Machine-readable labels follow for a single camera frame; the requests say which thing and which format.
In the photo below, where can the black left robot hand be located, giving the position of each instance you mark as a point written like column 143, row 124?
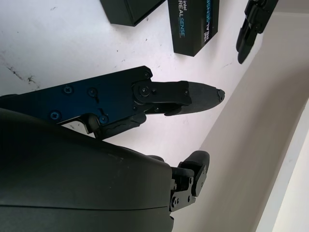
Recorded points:
column 251, row 29

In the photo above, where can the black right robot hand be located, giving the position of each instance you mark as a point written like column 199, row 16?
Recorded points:
column 72, row 181

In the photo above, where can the black RealSense box lid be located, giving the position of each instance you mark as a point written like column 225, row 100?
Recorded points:
column 190, row 29

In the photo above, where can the black box base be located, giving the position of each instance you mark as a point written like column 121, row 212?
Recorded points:
column 125, row 12

